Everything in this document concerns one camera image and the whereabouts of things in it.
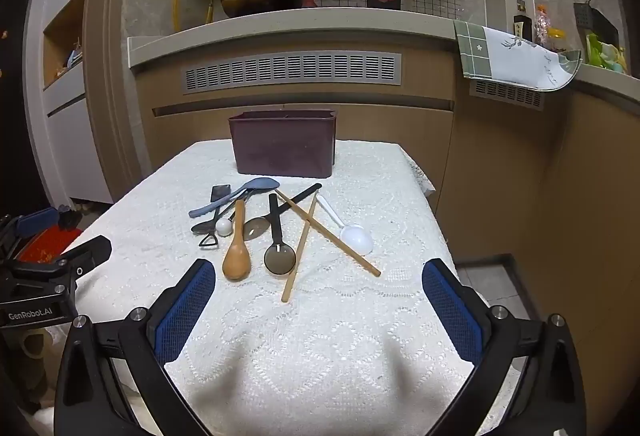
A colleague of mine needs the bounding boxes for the blue-grey rice paddle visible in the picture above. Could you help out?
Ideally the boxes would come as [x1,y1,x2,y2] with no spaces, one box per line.
[189,177,281,218]

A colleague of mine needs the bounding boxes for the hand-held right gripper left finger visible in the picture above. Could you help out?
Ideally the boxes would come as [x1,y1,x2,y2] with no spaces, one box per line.
[54,258,217,436]

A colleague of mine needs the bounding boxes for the white cabinet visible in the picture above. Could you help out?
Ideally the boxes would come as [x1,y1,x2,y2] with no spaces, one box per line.
[22,0,116,207]

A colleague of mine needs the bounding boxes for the grey kitchen counter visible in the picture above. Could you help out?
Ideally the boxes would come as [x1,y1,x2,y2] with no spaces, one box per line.
[126,12,640,90]

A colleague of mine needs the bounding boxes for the long grey vent grille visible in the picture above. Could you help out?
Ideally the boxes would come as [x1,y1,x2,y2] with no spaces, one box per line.
[183,52,402,93]

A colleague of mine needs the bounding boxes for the wooden chopstick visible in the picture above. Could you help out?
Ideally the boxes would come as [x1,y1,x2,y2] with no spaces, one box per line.
[273,187,382,277]
[281,193,319,303]

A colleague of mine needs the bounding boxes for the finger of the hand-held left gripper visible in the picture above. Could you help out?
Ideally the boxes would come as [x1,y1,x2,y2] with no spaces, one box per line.
[0,205,83,263]
[12,235,113,289]

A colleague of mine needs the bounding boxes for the yellow hose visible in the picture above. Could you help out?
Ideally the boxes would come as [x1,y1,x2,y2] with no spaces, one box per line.
[173,0,216,31]

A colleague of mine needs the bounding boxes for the dark sauce bottle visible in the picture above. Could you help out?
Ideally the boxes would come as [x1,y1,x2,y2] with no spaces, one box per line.
[513,4,534,40]

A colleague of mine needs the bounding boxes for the wooden spoon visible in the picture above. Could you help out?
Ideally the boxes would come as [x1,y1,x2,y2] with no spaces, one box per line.
[222,199,252,280]

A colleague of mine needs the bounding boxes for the purple utensil container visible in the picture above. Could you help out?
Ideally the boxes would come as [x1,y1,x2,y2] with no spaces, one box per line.
[228,110,337,179]

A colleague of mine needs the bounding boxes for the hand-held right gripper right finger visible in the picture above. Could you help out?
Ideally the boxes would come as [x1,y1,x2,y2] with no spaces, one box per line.
[421,258,587,436]

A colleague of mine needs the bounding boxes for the green checked towel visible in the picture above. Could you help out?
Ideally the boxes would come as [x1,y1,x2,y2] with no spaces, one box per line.
[453,19,584,92]

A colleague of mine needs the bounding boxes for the green packets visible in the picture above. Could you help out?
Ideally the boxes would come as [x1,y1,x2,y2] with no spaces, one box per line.
[585,32,628,70]

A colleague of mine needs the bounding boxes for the white plastic spoon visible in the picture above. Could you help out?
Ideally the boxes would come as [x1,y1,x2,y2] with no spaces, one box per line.
[316,194,374,255]

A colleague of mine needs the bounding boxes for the black-handled metal spoon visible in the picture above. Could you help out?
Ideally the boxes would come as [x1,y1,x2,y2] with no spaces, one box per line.
[243,183,323,239]

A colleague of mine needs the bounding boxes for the short grey vent grille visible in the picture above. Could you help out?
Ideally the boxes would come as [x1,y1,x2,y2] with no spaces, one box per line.
[470,79,544,109]

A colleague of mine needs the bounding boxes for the person's left hand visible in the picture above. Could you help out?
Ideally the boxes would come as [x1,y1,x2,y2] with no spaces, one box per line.
[0,323,51,399]

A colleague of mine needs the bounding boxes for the white lace tablecloth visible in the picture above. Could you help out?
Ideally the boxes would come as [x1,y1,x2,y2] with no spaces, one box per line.
[30,139,506,436]

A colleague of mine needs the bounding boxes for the small black spatula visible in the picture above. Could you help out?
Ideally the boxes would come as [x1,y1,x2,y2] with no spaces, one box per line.
[198,184,232,249]

